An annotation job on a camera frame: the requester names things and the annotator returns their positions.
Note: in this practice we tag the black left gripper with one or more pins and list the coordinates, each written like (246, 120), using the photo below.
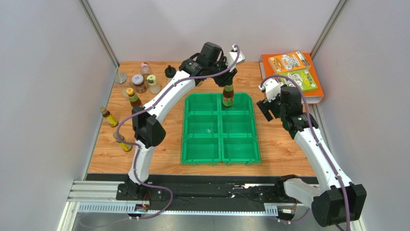
(227, 79)

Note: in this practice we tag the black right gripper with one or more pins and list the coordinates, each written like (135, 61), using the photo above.
(266, 107)

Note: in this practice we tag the yellow cap green label bottle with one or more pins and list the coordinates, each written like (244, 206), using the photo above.
(228, 96)

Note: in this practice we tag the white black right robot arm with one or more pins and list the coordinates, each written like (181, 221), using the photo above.
(338, 199)

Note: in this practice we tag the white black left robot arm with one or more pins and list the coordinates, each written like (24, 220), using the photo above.
(210, 62)

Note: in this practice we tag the green comic book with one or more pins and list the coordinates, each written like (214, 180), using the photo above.
(303, 78)

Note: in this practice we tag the orange comic book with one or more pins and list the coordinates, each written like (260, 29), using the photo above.
(287, 62)

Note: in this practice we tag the green plastic divided bin tray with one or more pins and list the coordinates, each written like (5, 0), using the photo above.
(214, 134)

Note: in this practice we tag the black lid jar white granules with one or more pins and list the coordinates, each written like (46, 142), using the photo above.
(170, 73)

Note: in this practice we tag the yellow-green lid sesame jar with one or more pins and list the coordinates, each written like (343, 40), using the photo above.
(154, 86)

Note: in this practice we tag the pink lid spice bottle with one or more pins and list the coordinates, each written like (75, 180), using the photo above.
(145, 70)

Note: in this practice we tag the white lid sauce jar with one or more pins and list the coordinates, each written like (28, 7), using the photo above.
(138, 82)

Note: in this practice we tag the yellow cap soy sauce bottle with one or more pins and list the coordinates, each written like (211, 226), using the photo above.
(133, 98)

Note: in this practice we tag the silver lid glass jar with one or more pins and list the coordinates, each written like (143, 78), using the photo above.
(121, 81)

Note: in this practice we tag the small yellow label oil bottle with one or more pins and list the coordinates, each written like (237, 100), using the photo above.
(125, 147)

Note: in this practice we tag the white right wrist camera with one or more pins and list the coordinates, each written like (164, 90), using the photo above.
(272, 89)

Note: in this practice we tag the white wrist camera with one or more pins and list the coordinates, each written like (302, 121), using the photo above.
(235, 57)
(272, 89)

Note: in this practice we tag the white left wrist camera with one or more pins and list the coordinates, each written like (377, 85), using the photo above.
(235, 57)

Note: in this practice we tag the orange ring binder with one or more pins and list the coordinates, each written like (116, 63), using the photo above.
(313, 97)

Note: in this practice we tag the aluminium frame post right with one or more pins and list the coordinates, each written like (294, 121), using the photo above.
(338, 10)

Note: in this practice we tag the aluminium frame post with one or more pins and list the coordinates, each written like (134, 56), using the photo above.
(338, 10)
(89, 12)

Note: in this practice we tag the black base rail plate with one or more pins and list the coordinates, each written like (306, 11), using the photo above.
(200, 193)

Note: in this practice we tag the aluminium frame post left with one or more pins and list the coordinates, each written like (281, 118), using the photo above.
(89, 12)

